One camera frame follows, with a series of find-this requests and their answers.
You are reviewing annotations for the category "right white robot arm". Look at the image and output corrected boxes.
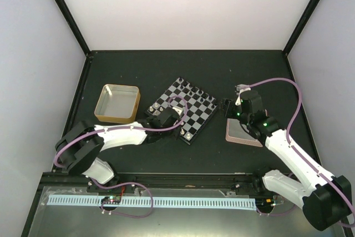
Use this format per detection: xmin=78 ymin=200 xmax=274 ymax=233
xmin=223 ymin=85 xmax=354 ymax=231

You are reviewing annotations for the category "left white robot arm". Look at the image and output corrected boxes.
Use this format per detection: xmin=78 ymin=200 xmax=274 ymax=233
xmin=54 ymin=107 xmax=184 ymax=192

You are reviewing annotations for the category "pink tray with pieces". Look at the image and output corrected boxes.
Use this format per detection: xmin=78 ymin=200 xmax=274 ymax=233
xmin=225 ymin=111 xmax=263 ymax=148

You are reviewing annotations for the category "black and white chessboard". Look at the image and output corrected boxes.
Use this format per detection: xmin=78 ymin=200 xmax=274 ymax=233
xmin=145 ymin=78 xmax=218 ymax=145

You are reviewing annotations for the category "gold metal tin tray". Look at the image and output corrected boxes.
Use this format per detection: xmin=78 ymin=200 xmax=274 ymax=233
xmin=94 ymin=84 xmax=140 ymax=124

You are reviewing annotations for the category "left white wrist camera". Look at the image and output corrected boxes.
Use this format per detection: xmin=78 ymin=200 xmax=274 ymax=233
xmin=173 ymin=107 xmax=185 ymax=117

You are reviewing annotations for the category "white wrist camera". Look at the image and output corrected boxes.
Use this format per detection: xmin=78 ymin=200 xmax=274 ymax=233
xmin=235 ymin=84 xmax=251 ymax=106
xmin=173 ymin=107 xmax=185 ymax=117

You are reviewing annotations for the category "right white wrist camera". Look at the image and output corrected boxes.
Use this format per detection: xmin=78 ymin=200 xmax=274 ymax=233
xmin=235 ymin=84 xmax=251 ymax=106

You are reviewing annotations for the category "light blue slotted cable duct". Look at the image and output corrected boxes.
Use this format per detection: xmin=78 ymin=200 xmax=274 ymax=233
xmin=47 ymin=195 xmax=256 ymax=211

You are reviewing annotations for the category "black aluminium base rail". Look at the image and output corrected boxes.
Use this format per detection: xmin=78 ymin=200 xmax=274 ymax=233
xmin=103 ymin=173 xmax=266 ymax=195

